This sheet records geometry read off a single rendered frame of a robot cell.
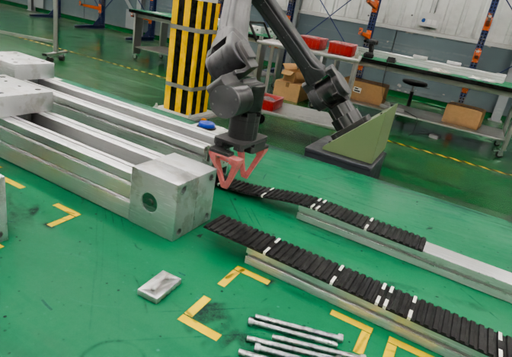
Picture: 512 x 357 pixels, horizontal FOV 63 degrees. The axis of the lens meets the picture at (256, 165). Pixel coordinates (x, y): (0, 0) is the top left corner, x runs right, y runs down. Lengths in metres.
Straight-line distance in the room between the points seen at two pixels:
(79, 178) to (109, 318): 0.32
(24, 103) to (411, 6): 7.77
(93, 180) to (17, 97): 0.25
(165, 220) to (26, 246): 0.19
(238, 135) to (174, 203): 0.22
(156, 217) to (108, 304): 0.17
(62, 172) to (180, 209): 0.25
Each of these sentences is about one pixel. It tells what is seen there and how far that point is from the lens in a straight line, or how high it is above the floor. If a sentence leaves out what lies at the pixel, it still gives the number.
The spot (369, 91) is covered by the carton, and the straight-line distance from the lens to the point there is 5.60.
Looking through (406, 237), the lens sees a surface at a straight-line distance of 0.76.
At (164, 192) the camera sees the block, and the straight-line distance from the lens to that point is 0.63.
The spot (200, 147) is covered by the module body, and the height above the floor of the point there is 0.86.
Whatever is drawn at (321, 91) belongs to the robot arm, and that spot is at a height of 0.94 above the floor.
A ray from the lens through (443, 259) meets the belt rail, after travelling 0.74.
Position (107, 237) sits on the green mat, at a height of 0.78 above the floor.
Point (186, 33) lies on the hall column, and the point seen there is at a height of 0.80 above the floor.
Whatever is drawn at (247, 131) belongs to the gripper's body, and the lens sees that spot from 0.78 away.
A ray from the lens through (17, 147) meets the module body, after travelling 0.90.
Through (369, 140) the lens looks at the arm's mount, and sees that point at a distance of 1.18.
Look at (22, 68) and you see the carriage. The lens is 1.20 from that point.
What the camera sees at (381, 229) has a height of 0.81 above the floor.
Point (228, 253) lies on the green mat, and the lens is 0.64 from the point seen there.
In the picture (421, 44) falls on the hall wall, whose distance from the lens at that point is 8.26.
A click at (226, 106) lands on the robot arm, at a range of 0.70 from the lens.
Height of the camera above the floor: 1.13
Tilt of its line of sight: 21 degrees down
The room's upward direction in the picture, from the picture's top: 10 degrees clockwise
